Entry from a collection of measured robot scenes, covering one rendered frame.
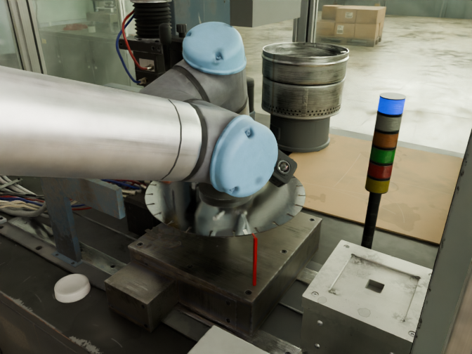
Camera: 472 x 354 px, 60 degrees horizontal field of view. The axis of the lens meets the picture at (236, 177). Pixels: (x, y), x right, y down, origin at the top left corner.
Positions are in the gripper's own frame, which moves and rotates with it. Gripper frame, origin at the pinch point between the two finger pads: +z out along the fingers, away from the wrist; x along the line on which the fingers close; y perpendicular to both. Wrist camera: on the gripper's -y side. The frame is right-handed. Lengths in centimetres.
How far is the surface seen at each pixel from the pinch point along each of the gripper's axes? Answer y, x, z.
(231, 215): -0.4, 5.8, 0.7
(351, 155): -8, -57, 58
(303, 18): 33, -102, 44
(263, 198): -3.0, -2.1, 4.6
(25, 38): 120, -35, 34
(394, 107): -18.9, -21.6, -10.9
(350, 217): -18.3, -22.3, 35.8
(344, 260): -22.0, 3.3, 2.6
